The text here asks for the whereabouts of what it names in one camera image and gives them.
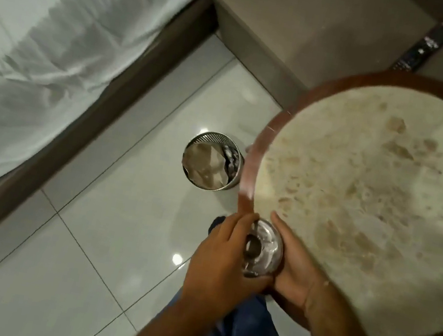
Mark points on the person's right hand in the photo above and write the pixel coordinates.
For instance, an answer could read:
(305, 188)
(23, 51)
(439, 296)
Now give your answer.
(297, 271)

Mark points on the person's left hand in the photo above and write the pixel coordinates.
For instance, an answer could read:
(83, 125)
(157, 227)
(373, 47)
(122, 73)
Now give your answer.
(217, 266)

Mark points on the person's right thumb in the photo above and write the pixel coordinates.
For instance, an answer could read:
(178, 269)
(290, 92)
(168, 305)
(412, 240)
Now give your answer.
(279, 226)

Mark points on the person's left thumb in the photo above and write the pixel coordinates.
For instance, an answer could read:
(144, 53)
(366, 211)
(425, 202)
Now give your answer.
(258, 281)

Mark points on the person's left forearm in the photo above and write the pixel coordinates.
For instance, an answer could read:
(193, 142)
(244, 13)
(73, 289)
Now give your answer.
(173, 327)

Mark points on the person's dark shoe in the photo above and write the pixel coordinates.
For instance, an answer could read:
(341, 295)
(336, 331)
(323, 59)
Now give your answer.
(217, 223)

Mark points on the round metal mesh waste bin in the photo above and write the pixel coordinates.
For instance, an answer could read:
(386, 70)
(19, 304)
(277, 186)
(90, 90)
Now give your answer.
(235, 176)

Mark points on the dark crumpled wrapper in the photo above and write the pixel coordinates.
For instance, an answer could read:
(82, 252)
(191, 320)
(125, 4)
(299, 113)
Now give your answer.
(231, 159)

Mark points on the crumpled brown paper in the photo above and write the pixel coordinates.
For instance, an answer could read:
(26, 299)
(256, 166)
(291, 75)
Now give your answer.
(205, 165)

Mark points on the round table with wooden rim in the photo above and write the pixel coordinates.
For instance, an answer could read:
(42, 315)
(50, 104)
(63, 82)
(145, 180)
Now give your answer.
(372, 178)

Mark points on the beige bedside cabinet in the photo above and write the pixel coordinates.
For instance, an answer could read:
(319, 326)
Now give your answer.
(303, 31)

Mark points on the black remote control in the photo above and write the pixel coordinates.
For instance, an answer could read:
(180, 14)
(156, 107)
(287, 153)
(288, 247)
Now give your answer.
(424, 45)

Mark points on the white bed sheet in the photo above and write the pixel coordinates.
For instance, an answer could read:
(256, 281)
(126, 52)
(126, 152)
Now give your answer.
(48, 39)

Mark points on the brown wooden bed frame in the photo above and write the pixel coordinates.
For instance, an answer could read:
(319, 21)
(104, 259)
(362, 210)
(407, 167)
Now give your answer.
(133, 87)

